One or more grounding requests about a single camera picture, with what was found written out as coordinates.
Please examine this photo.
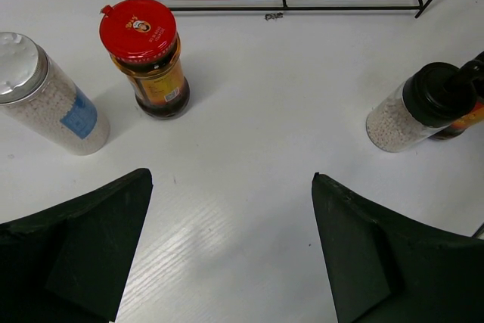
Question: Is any black-lid white granule bottle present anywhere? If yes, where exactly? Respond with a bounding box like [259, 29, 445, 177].
[365, 59, 483, 153]

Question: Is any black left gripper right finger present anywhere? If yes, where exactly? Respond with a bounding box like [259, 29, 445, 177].
[312, 174, 483, 322]

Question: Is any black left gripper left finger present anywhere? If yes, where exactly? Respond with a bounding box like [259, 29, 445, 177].
[1, 168, 153, 321]

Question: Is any silver-lid white granule bottle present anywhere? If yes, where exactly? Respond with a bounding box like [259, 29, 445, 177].
[1, 32, 110, 156]

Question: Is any red-lid chili sauce jar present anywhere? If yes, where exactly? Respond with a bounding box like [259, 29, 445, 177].
[99, 0, 191, 120]

